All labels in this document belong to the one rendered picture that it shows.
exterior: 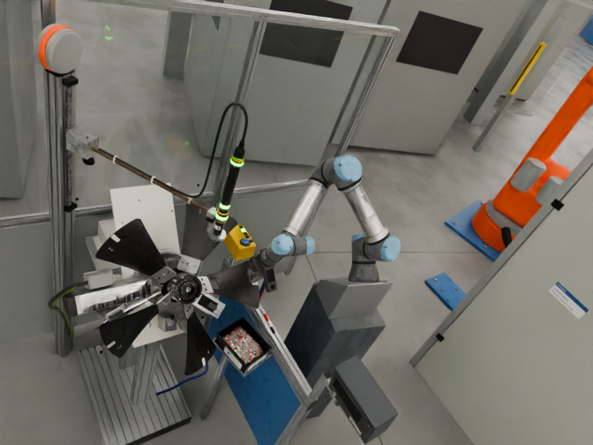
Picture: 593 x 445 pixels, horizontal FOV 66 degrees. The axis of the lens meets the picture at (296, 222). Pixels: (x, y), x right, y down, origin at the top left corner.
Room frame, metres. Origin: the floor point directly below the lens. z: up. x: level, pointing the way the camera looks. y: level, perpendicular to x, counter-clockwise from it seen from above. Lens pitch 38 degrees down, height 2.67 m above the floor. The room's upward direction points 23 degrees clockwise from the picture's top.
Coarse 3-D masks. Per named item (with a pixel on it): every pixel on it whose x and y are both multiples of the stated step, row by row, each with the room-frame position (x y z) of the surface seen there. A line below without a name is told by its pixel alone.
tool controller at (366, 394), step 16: (336, 368) 1.09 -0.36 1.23; (352, 368) 1.11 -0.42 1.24; (336, 384) 1.07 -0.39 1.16; (352, 384) 1.05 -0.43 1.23; (368, 384) 1.06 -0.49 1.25; (336, 400) 1.06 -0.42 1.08; (352, 400) 1.00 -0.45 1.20; (368, 400) 1.01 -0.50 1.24; (384, 400) 1.02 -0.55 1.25; (352, 416) 1.00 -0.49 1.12; (368, 416) 0.95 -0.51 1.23; (384, 416) 0.97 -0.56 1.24; (368, 432) 0.94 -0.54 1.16
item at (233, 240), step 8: (232, 232) 1.73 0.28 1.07; (240, 232) 1.76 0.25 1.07; (224, 240) 1.74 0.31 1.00; (232, 240) 1.69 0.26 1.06; (240, 240) 1.70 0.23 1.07; (232, 248) 1.68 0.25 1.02; (240, 248) 1.65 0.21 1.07; (248, 248) 1.68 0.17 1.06; (240, 256) 1.66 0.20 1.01; (248, 256) 1.69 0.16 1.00
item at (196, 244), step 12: (204, 204) 1.46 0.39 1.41; (192, 216) 1.41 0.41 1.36; (204, 216) 1.42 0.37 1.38; (228, 216) 1.46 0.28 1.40; (192, 228) 1.38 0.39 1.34; (204, 228) 1.39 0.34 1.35; (228, 228) 1.42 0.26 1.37; (192, 240) 1.34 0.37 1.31; (204, 240) 1.34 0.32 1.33; (192, 252) 1.30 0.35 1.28; (204, 252) 1.31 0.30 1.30
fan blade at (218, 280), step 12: (240, 264) 1.45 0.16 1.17; (216, 276) 1.33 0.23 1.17; (228, 276) 1.36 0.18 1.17; (240, 276) 1.39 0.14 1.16; (216, 288) 1.27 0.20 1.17; (228, 288) 1.30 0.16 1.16; (240, 288) 1.34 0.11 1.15; (252, 288) 1.38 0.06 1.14; (240, 300) 1.29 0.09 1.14; (252, 300) 1.33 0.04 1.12
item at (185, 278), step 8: (176, 272) 1.24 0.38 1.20; (184, 272) 1.23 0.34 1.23; (176, 280) 1.16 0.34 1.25; (184, 280) 1.18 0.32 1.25; (192, 280) 1.20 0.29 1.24; (160, 288) 1.17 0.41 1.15; (168, 288) 1.16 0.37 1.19; (176, 288) 1.14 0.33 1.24; (184, 288) 1.16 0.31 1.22; (192, 288) 1.18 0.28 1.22; (200, 288) 1.20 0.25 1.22; (176, 296) 1.12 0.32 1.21; (184, 296) 1.14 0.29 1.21; (192, 296) 1.16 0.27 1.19; (184, 304) 1.12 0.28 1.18
